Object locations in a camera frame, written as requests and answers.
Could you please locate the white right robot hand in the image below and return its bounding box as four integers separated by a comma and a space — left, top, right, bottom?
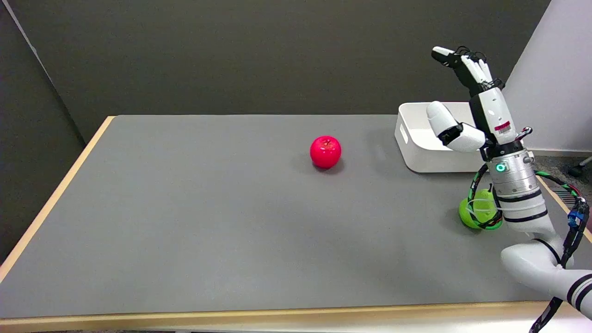
426, 46, 533, 161

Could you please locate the black cable with blue connector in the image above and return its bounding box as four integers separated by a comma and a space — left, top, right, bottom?
529, 171, 591, 333

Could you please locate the white zip tie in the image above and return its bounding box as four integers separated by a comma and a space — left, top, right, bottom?
467, 199, 504, 216

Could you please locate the white plastic bin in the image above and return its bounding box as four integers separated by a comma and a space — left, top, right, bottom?
395, 102, 492, 174

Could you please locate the black green cable loop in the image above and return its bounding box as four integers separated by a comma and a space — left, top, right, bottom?
467, 163, 504, 231

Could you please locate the black chair caster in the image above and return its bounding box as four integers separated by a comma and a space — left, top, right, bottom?
568, 156, 592, 178

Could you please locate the green apple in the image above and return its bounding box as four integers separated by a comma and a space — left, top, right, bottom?
458, 189, 503, 230

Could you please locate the red apple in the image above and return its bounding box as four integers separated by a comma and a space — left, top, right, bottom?
310, 136, 342, 169

